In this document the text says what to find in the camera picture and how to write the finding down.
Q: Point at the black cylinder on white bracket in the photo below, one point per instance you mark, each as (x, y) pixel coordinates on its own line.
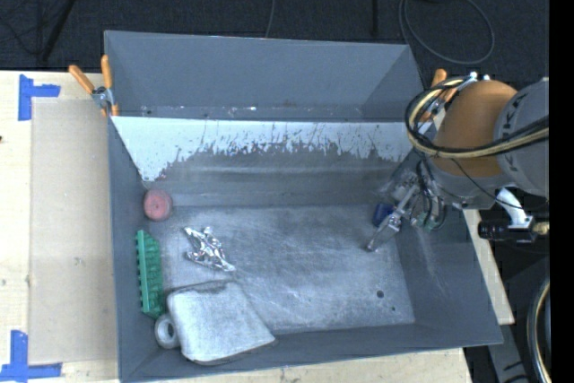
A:
(502, 230)

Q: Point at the white tape roll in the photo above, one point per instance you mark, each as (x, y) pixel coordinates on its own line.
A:
(164, 333)

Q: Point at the pink round sponge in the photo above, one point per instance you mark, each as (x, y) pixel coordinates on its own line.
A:
(158, 205)

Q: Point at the small blue object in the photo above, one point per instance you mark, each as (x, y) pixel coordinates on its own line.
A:
(381, 213)

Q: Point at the pale cardboard board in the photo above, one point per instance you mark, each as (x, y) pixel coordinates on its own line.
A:
(67, 237)

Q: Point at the grey metal bin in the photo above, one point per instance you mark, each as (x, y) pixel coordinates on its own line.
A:
(305, 237)

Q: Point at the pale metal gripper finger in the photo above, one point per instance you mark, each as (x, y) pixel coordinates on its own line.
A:
(385, 234)

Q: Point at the green ridged plastic block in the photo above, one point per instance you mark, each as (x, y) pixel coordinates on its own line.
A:
(150, 273)

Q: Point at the crumpled silver foil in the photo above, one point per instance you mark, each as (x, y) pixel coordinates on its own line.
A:
(207, 250)

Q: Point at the grey-white folded cloth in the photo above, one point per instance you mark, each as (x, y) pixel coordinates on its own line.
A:
(217, 320)

